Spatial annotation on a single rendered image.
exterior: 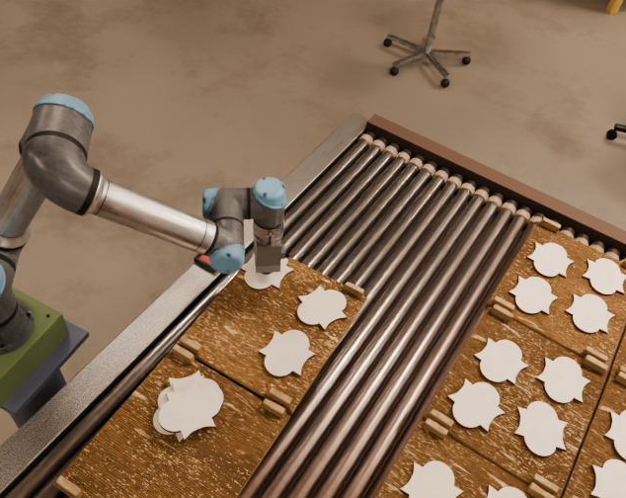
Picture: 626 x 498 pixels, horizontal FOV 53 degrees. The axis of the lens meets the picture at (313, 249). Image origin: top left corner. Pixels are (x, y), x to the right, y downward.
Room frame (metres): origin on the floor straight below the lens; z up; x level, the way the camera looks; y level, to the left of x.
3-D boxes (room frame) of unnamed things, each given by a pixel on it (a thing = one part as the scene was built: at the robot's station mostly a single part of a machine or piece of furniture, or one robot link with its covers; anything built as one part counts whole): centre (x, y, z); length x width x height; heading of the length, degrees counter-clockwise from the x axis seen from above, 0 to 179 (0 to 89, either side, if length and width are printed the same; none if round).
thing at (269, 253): (1.03, 0.10, 1.12); 0.10 x 0.09 x 0.16; 104
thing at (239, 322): (0.94, 0.07, 0.93); 0.41 x 0.35 x 0.02; 156
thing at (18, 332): (0.78, 0.74, 1.01); 0.15 x 0.15 x 0.10
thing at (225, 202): (1.00, 0.21, 1.27); 0.11 x 0.11 x 0.08; 12
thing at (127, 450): (0.55, 0.24, 0.93); 0.41 x 0.35 x 0.02; 156
